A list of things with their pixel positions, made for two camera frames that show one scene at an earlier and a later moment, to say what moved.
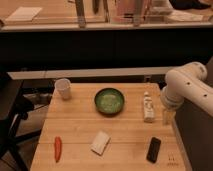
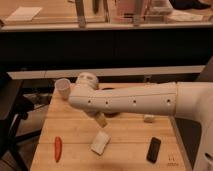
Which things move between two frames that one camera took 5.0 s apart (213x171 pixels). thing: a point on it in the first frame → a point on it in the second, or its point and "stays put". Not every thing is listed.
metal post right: (137, 13) stays put
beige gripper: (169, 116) → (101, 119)
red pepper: (57, 148) stays put
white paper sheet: (24, 13) stays put
